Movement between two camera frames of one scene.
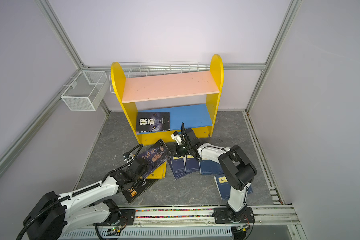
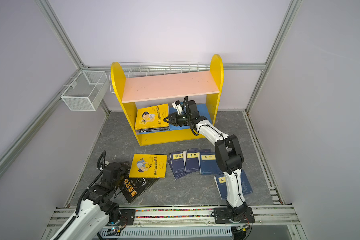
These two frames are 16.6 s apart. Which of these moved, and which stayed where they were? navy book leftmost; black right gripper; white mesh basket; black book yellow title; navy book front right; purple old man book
Moved: black right gripper; purple old man book
Stayed: navy book leftmost; white mesh basket; navy book front right; black book yellow title
